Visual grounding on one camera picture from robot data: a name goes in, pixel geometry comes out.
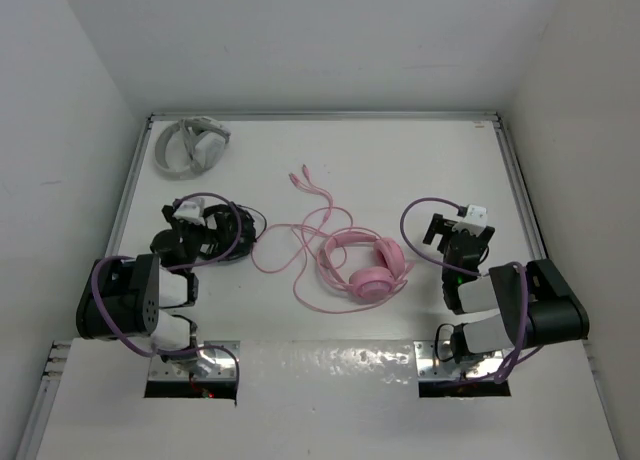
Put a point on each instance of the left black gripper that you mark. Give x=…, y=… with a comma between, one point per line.
x=176, y=221

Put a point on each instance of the aluminium table frame rail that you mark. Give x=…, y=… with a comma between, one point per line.
x=392, y=170

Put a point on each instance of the pink headphones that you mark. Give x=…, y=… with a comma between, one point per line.
x=375, y=283

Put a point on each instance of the white grey headphones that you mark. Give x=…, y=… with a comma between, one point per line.
x=204, y=141

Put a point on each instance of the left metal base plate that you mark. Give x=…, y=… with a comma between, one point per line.
x=213, y=363

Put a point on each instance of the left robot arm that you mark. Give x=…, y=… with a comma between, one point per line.
x=128, y=299

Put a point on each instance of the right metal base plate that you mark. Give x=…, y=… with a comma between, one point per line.
x=433, y=364

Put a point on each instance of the metal base plate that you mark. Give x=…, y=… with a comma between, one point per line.
x=433, y=364
x=213, y=363

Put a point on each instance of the black headphones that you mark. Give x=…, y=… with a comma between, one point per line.
x=234, y=233

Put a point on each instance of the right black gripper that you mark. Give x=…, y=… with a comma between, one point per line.
x=444, y=227

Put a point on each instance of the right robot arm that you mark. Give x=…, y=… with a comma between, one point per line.
x=534, y=304

